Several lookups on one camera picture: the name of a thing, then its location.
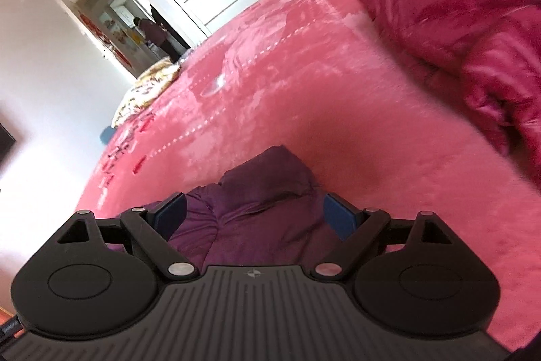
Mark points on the white room door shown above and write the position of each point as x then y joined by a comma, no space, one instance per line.
93,31

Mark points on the blue round stool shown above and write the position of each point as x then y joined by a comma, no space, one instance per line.
108,134

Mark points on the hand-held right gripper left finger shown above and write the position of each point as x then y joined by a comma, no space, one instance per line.
171,213

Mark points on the pink plush blanket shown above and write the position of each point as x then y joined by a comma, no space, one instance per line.
317,90

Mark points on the printed pillow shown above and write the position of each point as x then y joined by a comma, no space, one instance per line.
143,94

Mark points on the purple down jacket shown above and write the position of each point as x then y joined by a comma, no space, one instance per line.
262,200

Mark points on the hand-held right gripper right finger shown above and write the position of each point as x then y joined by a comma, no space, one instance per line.
338,215

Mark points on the black wall television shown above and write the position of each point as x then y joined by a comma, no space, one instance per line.
5,141

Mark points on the red down jacket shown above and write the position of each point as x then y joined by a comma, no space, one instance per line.
443,5

